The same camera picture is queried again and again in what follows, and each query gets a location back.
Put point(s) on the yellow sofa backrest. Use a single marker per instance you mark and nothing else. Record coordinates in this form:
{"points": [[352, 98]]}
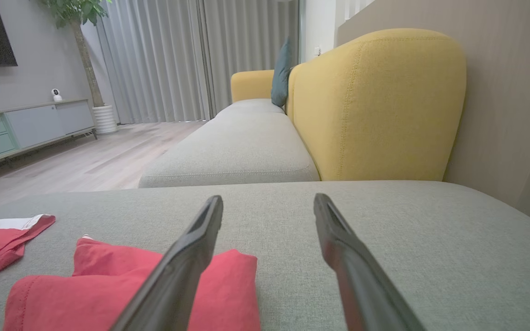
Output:
{"points": [[375, 105]]}

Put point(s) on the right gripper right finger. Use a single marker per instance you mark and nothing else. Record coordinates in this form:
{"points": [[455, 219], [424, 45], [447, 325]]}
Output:
{"points": [[361, 285]]}

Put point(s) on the large grey ottoman cushion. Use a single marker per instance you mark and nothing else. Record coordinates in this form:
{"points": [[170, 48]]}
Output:
{"points": [[430, 239]]}

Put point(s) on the white security camera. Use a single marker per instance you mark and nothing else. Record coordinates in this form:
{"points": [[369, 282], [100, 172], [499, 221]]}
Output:
{"points": [[56, 95]]}

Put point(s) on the white wall socket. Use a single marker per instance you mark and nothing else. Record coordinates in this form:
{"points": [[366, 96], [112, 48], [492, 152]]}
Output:
{"points": [[317, 51]]}

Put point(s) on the teal throw pillow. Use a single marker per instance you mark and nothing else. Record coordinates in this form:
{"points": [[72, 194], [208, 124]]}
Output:
{"points": [[281, 76]]}

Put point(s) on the grey pleated curtain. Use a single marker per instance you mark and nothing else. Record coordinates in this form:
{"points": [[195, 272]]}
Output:
{"points": [[251, 37], [154, 59]]}

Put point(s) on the green indoor tree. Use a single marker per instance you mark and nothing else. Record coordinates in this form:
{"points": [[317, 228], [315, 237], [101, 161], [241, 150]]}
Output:
{"points": [[83, 50]]}

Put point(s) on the grey sofa seat cushion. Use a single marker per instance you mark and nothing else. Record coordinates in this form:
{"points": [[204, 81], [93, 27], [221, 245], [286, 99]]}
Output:
{"points": [[253, 105], [237, 151]]}

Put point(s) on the white ribbed plant pot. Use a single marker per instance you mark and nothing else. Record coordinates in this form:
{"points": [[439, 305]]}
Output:
{"points": [[105, 119]]}

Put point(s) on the yellow sofa armrest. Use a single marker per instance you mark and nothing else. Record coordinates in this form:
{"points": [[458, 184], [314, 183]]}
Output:
{"points": [[251, 85]]}

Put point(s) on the red jersey white trim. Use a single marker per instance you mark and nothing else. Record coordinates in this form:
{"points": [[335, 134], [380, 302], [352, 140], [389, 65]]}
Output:
{"points": [[85, 299]]}

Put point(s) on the mint grey TV cabinet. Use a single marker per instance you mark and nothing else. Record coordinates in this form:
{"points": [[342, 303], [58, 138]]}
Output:
{"points": [[35, 126]]}

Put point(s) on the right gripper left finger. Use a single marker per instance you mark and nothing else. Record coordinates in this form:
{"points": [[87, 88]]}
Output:
{"points": [[177, 285]]}

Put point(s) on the white slatted window panel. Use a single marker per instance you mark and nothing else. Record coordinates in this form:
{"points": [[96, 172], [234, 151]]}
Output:
{"points": [[352, 7]]}

